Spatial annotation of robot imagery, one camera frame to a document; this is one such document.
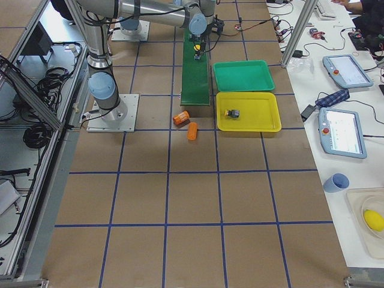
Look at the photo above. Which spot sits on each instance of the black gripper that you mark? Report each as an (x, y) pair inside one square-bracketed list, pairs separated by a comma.
[(203, 46)]

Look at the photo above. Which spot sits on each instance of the orange cylinder marked 4680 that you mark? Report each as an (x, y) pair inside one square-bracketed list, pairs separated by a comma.
[(181, 117)]

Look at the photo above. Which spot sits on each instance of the yellow push button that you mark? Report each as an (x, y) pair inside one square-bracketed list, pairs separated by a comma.
[(197, 51), (232, 113)]

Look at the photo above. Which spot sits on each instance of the plain orange cylinder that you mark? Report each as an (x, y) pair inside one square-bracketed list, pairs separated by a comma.
[(192, 131)]

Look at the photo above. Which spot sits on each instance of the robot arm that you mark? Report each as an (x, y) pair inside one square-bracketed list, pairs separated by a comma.
[(130, 26), (107, 27)]

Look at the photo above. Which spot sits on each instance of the green conveyor belt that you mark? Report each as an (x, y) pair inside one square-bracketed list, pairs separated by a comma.
[(195, 79)]

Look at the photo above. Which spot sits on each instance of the green plastic tray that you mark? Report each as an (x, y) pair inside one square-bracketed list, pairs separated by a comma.
[(243, 76)]

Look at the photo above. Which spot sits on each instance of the yellow plastic tray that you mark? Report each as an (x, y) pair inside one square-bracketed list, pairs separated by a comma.
[(258, 112)]

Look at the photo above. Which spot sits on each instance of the far teach pendant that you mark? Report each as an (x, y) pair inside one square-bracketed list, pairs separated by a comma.
[(345, 71)]

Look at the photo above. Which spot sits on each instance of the teach pendant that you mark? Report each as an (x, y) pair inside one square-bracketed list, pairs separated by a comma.
[(340, 133), (345, 71)]

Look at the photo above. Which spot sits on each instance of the blue plaid pouch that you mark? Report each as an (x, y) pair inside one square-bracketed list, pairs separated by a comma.
[(333, 99)]

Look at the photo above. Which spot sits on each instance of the near teach pendant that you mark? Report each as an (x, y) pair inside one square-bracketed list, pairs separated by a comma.
[(340, 133)]

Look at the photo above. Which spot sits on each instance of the blue plastic cup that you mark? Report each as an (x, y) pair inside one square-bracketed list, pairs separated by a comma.
[(337, 182)]

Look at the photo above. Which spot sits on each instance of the clear plastic bin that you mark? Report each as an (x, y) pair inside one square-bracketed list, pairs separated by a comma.
[(359, 201)]

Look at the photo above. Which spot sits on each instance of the yellow lemon toy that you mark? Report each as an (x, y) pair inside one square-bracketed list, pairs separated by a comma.
[(373, 219)]

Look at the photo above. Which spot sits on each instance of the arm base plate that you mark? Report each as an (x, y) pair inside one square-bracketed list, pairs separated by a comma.
[(118, 36), (121, 119)]

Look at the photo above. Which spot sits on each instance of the aluminium frame post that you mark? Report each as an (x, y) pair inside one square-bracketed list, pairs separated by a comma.
[(301, 23)]

